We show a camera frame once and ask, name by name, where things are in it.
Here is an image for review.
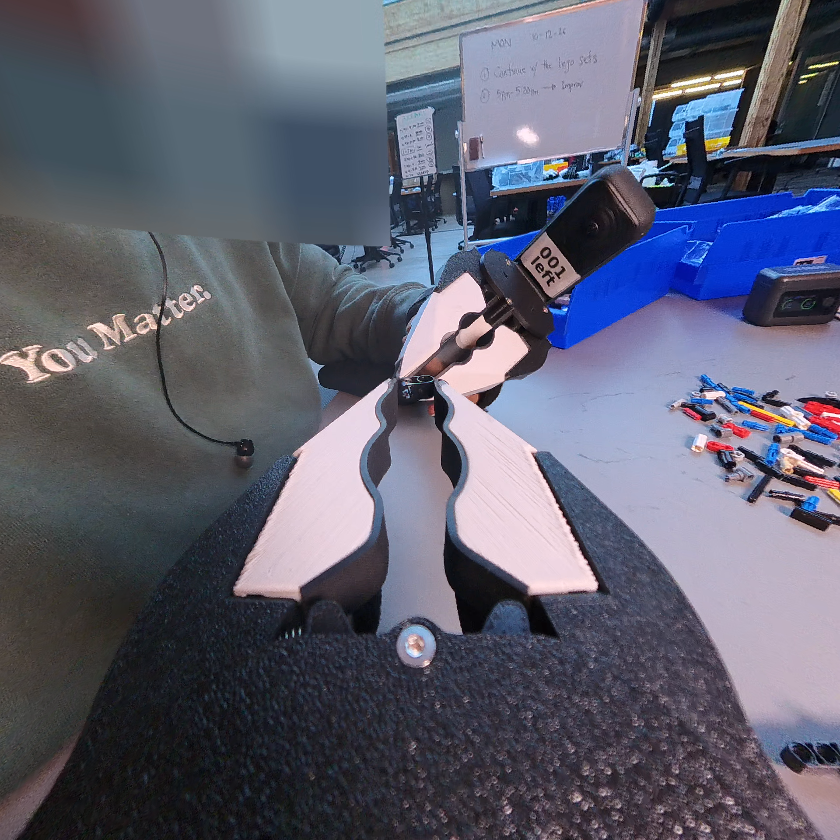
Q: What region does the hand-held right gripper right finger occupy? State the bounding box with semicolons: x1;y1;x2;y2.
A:
433;379;599;633

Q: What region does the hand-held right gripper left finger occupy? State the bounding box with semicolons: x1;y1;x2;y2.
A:
233;379;399;633

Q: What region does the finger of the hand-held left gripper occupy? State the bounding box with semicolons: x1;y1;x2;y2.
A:
399;271;491;382
436;325;532;396

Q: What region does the person's left forearm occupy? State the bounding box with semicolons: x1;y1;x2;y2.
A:
282;244;435;399

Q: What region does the grey desk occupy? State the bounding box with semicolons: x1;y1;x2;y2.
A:
322;289;840;840

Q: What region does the black earphone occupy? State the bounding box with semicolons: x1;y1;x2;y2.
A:
147;231;256;471

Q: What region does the printed paper chart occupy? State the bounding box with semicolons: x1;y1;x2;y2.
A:
395;107;437;179

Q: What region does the whiteboard on stand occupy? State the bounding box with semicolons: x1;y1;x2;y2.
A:
458;0;649;250

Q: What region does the pile of small building pieces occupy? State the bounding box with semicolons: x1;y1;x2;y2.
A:
669;373;840;531

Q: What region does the black building-brick model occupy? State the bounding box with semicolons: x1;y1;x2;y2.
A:
781;740;840;775

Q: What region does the small black camera device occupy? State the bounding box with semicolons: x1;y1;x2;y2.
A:
743;264;840;327

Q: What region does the wooden support post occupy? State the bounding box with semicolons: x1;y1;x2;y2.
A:
734;0;813;193

